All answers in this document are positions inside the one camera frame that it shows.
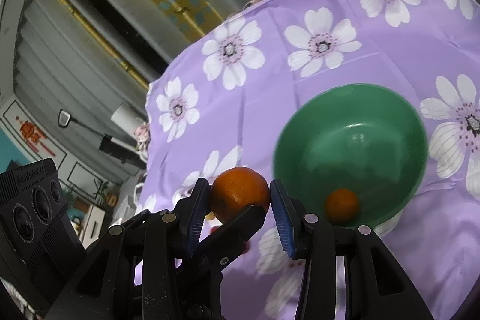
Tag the white paper roll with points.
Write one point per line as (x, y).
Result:
(127, 119)

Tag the green plastic bowl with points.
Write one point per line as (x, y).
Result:
(365, 138)

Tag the small orange tangerine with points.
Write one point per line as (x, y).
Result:
(342, 206)

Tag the purple floral tablecloth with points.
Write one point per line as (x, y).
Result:
(224, 101)

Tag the black tripod stand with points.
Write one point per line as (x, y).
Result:
(109, 145)

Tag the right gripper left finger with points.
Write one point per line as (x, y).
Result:
(134, 266)

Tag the large orange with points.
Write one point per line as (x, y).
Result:
(235, 189)

